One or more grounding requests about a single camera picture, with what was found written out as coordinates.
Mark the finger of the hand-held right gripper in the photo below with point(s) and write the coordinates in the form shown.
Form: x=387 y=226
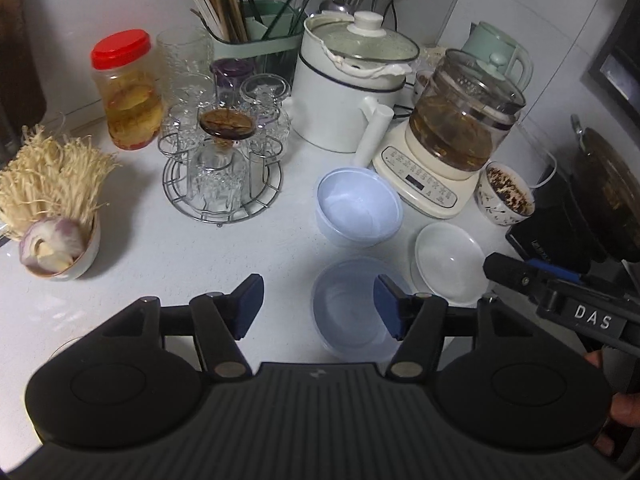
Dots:
x=507 y=270
x=555 y=270

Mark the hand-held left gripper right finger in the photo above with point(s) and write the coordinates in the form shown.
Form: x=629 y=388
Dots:
x=390 y=310

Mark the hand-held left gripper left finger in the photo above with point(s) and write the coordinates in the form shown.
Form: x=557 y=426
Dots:
x=247 y=305

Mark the light blue bowl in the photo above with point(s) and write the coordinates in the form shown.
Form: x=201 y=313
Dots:
x=345 y=320
x=357 y=210

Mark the small white dish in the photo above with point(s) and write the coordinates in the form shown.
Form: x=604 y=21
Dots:
x=445 y=265

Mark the person's right hand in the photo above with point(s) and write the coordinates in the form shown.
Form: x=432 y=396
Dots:
x=627 y=415

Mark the black induction cooker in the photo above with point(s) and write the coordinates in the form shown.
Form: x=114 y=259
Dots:
x=545 y=240

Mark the patterned cup with seeds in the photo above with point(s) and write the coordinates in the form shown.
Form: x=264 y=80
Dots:
x=505 y=190

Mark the dark wok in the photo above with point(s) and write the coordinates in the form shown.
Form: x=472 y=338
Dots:
x=605 y=185

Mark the glass kettle cream base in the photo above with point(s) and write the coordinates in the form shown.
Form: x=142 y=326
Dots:
x=450 y=125

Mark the white ceramic bowl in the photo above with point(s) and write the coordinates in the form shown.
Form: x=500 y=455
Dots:
x=82 y=262

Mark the amber base glass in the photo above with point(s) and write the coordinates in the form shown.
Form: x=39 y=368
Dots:
x=226 y=122

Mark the cut purple onion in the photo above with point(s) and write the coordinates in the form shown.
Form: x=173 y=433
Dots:
x=50 y=240

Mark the white electric pot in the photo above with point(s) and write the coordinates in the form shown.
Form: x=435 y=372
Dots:
x=330 y=105

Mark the dark framed panel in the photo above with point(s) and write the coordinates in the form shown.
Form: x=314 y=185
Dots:
x=615 y=60

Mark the pale green kettle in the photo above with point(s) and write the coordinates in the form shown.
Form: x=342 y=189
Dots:
x=495 y=42

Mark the purple glass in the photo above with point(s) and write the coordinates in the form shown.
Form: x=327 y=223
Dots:
x=232 y=77

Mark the enoki mushroom bunch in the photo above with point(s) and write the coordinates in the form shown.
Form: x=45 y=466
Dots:
x=55 y=180

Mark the red lid plastic jar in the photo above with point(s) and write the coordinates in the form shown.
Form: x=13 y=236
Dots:
x=127 y=100

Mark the green chopstick holder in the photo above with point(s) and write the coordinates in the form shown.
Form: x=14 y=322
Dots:
x=280 y=42

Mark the bundle of wooden chopsticks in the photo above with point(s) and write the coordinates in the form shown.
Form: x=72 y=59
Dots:
x=215 y=0

